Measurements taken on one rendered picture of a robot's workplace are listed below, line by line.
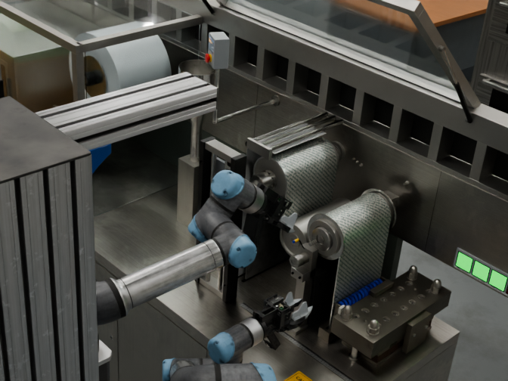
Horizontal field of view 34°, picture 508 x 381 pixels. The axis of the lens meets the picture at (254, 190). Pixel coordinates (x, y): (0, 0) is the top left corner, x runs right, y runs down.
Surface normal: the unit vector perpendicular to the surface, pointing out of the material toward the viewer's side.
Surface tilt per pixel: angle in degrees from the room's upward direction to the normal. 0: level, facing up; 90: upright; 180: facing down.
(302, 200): 92
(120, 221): 0
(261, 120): 90
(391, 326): 0
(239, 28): 90
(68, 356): 90
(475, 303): 0
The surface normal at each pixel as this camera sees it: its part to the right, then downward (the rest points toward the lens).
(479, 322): 0.07, -0.86
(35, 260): 0.68, 0.41
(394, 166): -0.72, 0.31
